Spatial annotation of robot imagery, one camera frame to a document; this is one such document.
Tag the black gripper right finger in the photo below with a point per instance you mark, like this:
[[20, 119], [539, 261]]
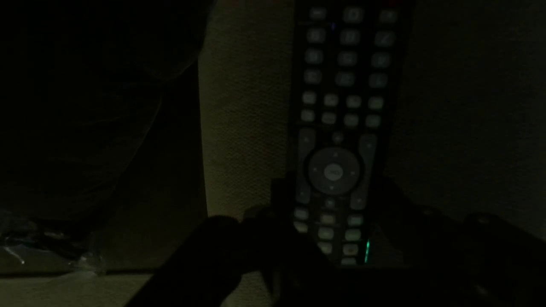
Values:
[[397, 227]]

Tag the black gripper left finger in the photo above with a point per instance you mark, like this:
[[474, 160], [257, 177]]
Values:
[[283, 227]]

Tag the black remote control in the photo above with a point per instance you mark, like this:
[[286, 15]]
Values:
[[341, 113]]

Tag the beige fabric sofa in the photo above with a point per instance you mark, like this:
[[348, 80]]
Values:
[[244, 142]]

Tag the dark blanket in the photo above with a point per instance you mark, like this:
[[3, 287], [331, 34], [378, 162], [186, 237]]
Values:
[[95, 102]]

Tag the clear crumpled plastic wrapper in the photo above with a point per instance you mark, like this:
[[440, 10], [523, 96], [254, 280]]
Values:
[[39, 247]]

